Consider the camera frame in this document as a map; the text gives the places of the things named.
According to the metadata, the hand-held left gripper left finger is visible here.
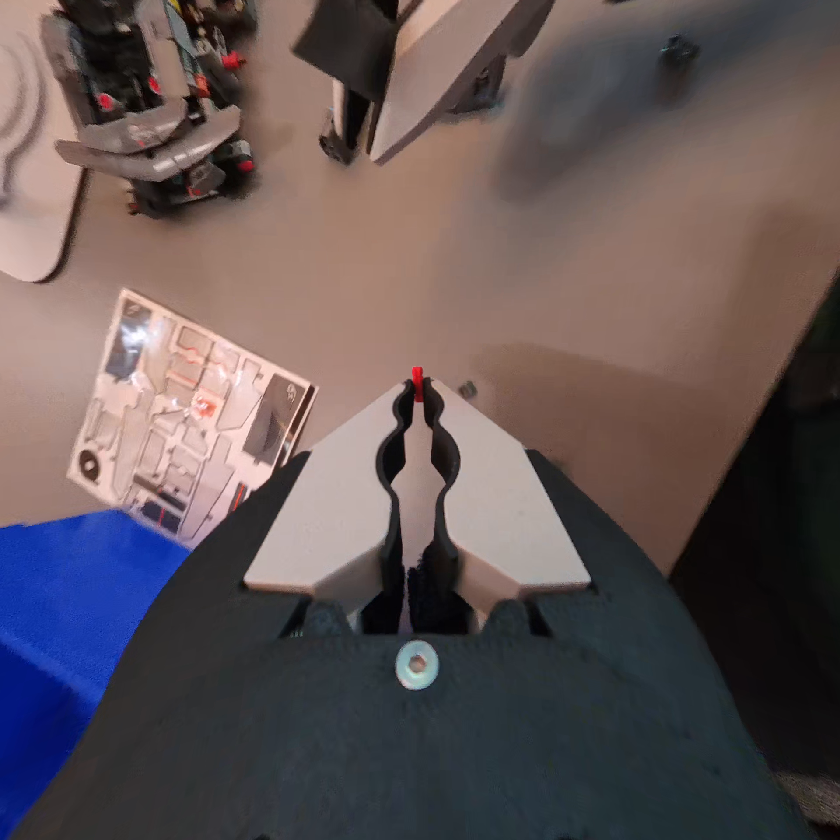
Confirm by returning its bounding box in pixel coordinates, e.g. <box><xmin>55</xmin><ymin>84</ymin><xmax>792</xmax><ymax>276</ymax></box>
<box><xmin>243</xmin><ymin>381</ymin><xmax>412</xmax><ymax>616</ymax></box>

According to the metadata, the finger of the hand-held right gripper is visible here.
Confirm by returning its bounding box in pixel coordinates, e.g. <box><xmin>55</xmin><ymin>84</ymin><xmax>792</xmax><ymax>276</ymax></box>
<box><xmin>290</xmin><ymin>0</ymin><xmax>399</xmax><ymax>151</ymax></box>
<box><xmin>366</xmin><ymin>0</ymin><xmax>557</xmax><ymax>166</ymax></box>

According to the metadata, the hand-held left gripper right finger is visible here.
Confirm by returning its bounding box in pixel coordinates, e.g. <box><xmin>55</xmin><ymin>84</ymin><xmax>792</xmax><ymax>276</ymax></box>
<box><xmin>424</xmin><ymin>378</ymin><xmax>593</xmax><ymax>609</ymax></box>

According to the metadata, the grey lego panel assembly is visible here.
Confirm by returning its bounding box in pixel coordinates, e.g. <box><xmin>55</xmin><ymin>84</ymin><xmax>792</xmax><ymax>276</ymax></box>
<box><xmin>453</xmin><ymin>54</ymin><xmax>508</xmax><ymax>114</ymax></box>

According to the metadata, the blue plastic bin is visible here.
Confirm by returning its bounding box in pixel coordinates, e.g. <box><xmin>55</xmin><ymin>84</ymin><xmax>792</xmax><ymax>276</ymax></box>
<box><xmin>0</xmin><ymin>508</ymin><xmax>193</xmax><ymax>824</ymax></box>

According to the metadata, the lego sticker sheet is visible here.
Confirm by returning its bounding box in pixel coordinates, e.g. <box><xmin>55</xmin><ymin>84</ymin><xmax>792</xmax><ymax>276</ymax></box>
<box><xmin>66</xmin><ymin>287</ymin><xmax>320</xmax><ymax>551</ymax></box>

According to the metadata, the grey lego car model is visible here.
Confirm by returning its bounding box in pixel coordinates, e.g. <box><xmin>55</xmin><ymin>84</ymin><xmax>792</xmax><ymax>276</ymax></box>
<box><xmin>39</xmin><ymin>0</ymin><xmax>258</xmax><ymax>219</ymax></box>

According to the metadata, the small black lego piece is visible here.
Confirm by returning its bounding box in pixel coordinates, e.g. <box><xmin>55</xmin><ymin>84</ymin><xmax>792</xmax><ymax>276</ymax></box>
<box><xmin>658</xmin><ymin>33</ymin><xmax>701</xmax><ymax>68</ymax></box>

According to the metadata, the white book stand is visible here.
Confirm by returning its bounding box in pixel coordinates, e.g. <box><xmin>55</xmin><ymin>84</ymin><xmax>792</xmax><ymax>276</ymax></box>
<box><xmin>0</xmin><ymin>26</ymin><xmax>91</xmax><ymax>284</ymax></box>

